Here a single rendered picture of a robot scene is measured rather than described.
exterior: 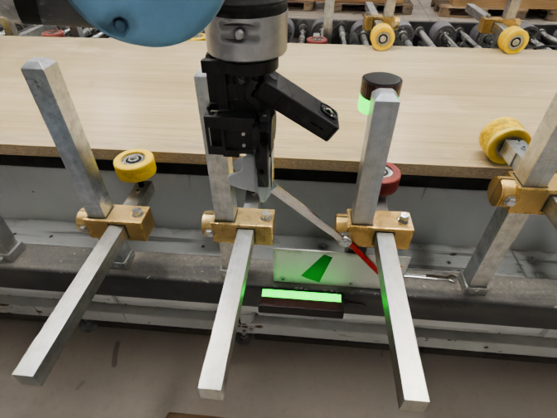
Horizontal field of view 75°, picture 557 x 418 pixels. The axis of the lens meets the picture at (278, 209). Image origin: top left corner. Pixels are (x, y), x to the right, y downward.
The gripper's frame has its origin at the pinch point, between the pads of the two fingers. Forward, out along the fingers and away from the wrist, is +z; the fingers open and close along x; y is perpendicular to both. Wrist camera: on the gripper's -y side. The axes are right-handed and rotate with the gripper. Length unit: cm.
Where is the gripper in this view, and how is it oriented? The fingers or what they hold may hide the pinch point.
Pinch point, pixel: (268, 193)
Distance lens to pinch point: 53.9
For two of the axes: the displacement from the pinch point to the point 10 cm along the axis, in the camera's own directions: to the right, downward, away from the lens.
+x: -0.9, 6.4, -7.6
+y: -10.0, -0.6, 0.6
